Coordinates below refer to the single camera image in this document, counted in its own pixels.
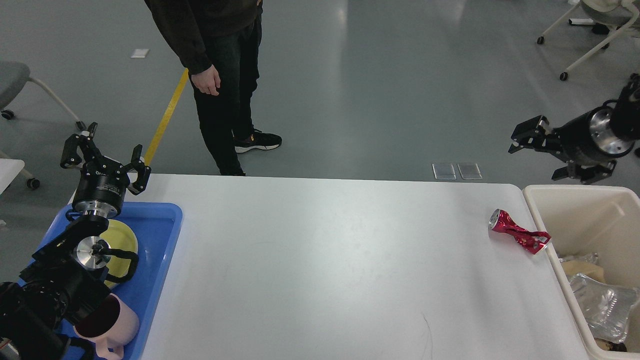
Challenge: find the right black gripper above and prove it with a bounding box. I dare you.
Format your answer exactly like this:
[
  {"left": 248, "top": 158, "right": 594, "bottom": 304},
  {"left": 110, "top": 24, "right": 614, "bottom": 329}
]
[{"left": 508, "top": 105, "right": 634, "bottom": 185}]

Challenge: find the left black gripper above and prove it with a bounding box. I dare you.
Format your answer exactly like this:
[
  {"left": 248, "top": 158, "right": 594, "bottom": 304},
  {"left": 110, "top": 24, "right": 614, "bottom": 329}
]
[{"left": 60, "top": 122, "right": 152, "bottom": 219}]

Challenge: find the yellow plate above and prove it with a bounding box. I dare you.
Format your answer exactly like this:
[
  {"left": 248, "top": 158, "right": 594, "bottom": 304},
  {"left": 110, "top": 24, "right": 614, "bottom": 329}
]
[{"left": 100, "top": 219, "right": 138, "bottom": 277}]

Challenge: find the crushed red can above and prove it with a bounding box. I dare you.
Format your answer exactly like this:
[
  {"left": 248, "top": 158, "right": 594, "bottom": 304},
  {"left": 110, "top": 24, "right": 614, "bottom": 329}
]
[{"left": 487, "top": 208, "right": 552, "bottom": 255}]

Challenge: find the aluminium foil tray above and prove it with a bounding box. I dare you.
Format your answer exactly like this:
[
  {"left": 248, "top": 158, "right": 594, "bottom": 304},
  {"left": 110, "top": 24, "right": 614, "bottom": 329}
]
[{"left": 568, "top": 272, "right": 639, "bottom": 344}]

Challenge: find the pink mug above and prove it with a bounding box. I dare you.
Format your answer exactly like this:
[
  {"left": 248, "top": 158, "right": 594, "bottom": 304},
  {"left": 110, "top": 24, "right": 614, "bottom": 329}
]
[{"left": 73, "top": 293, "right": 140, "bottom": 360}]

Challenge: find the brown paper bag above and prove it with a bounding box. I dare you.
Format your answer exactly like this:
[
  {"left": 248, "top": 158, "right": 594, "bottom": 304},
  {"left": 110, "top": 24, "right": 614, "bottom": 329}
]
[{"left": 561, "top": 260, "right": 606, "bottom": 283}]

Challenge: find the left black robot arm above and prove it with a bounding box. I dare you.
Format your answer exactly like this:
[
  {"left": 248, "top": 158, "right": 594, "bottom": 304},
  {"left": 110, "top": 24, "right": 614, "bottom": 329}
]
[{"left": 0, "top": 122, "right": 151, "bottom": 360}]

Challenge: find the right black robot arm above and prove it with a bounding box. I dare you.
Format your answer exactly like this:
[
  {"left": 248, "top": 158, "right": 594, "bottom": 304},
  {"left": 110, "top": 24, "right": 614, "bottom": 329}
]
[{"left": 508, "top": 73, "right": 640, "bottom": 185}]

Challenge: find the beige waste bin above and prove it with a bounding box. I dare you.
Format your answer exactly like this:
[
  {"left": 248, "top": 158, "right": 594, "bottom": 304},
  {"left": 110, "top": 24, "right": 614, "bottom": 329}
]
[{"left": 523, "top": 185, "right": 640, "bottom": 360}]

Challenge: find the floor socket plate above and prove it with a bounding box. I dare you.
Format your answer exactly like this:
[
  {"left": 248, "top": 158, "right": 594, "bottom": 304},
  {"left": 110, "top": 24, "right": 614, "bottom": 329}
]
[
  {"left": 431, "top": 162, "right": 457, "bottom": 182},
  {"left": 457, "top": 162, "right": 483, "bottom": 180}
]

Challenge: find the blue plastic tray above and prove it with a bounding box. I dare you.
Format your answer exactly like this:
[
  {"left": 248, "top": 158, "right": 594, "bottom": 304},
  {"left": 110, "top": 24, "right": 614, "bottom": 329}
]
[{"left": 34, "top": 202, "right": 183, "bottom": 360}]

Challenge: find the crumpled foil in bin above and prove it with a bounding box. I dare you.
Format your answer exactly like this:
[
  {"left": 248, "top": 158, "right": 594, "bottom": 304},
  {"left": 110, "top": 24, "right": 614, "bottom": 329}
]
[{"left": 558, "top": 252, "right": 600, "bottom": 265}]

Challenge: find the white office chair left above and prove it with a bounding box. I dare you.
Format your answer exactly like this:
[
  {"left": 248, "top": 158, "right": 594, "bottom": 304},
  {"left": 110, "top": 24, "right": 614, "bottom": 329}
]
[{"left": 0, "top": 61, "right": 87, "bottom": 191}]

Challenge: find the white office chair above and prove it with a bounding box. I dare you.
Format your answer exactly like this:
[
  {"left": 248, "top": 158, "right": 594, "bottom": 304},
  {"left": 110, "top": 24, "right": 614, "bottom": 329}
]
[
  {"left": 0, "top": 61, "right": 87, "bottom": 191},
  {"left": 536, "top": 0, "right": 640, "bottom": 81}
]

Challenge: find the white office chair right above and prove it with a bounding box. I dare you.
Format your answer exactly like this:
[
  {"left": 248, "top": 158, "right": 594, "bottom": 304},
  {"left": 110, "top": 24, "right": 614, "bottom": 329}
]
[{"left": 536, "top": 0, "right": 640, "bottom": 81}]

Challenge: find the person in black clothes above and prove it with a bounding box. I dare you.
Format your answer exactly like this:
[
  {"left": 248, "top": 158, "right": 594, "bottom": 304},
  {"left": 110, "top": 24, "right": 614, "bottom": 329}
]
[{"left": 145, "top": 0, "right": 282, "bottom": 176}]

